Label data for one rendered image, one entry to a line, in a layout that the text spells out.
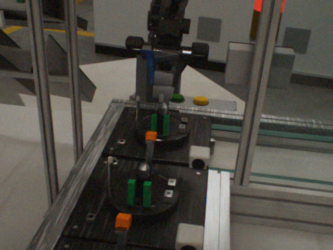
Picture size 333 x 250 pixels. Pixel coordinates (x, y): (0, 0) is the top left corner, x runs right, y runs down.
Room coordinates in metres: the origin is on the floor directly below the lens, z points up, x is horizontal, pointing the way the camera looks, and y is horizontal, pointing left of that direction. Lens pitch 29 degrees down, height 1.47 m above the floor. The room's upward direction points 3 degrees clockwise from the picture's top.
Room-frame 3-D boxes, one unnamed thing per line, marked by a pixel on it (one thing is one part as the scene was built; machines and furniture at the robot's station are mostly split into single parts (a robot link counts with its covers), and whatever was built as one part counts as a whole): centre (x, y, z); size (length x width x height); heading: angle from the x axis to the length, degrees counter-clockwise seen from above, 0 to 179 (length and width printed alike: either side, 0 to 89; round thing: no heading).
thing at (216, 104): (1.07, -0.10, 0.93); 0.21 x 0.07 x 0.06; 84
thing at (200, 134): (0.87, 0.01, 0.96); 0.24 x 0.24 x 0.02; 84
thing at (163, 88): (0.85, 0.01, 1.11); 0.08 x 0.04 x 0.07; 175
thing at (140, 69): (1.24, 0.04, 0.96); 0.15 x 0.15 x 0.20; 31
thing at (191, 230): (0.61, 0.04, 1.01); 0.24 x 0.24 x 0.13; 84
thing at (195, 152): (0.76, -0.08, 0.97); 0.05 x 0.05 x 0.04; 84
